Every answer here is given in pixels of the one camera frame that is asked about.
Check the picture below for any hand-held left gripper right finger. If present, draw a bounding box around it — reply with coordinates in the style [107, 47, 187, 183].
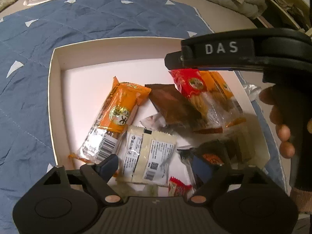
[189, 157, 267, 205]

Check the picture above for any brown snack packet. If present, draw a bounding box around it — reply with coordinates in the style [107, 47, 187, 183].
[145, 83, 203, 127]

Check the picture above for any clear nut snack packet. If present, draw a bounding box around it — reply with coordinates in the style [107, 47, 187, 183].
[140, 113, 168, 131]

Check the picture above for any white cardboard box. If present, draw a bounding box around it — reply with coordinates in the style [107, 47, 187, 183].
[47, 36, 271, 198]

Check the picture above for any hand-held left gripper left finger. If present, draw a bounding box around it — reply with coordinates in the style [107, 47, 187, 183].
[44, 154, 121, 206]

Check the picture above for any white grey snack packet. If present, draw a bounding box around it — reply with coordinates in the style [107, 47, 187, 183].
[118, 125, 177, 184]

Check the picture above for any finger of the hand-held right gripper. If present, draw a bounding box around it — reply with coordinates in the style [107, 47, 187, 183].
[164, 51, 198, 70]

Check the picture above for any dark blue snack packet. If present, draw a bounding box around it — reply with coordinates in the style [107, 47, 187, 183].
[179, 141, 231, 189]

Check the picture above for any small red candy packet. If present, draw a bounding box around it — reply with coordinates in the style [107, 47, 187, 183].
[168, 176, 193, 197]

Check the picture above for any person's right forearm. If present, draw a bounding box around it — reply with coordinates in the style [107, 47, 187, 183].
[290, 187, 308, 214]

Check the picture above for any cluttered wooden bookshelf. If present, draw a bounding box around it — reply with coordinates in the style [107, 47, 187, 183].
[252, 0, 312, 36]

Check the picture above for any clear pale snack packet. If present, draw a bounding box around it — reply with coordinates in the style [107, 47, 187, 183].
[223, 124, 255, 162]

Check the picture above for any blue quilted mat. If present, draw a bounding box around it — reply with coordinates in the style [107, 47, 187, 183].
[0, 0, 288, 200]

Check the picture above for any long orange cracker packet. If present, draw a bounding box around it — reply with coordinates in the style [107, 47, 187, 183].
[69, 76, 152, 164]
[201, 70, 247, 133]

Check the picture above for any crumpled silver wrapper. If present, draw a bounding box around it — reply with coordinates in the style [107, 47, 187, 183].
[243, 82, 262, 101]

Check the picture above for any fluffy cream pillow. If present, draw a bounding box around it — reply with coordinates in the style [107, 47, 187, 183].
[0, 0, 16, 11]

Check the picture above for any person's right hand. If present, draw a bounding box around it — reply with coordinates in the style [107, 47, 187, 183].
[259, 86, 297, 160]

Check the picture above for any red cracker packet round label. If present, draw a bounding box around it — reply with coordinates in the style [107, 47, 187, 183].
[169, 69, 223, 133]

